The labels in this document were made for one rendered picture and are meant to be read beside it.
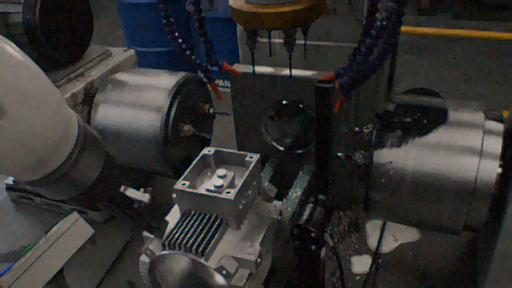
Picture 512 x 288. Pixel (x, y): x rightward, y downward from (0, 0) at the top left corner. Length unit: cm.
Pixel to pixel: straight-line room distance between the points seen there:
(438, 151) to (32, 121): 62
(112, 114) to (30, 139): 62
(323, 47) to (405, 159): 40
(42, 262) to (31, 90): 41
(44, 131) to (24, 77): 5
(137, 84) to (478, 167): 69
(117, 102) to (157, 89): 10
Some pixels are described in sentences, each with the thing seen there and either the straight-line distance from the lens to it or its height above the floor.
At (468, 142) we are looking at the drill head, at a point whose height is 114.
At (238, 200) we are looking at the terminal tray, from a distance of 71.
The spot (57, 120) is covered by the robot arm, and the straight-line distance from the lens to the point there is 45.
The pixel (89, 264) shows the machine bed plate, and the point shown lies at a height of 80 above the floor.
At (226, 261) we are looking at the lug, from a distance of 67.
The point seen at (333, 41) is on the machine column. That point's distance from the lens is 112.
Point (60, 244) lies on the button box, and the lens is 81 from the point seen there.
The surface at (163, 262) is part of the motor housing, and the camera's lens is 80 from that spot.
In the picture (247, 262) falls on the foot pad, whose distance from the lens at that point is 69.
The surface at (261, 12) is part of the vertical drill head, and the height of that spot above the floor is 133.
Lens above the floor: 157
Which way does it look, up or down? 35 degrees down
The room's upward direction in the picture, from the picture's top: 7 degrees counter-clockwise
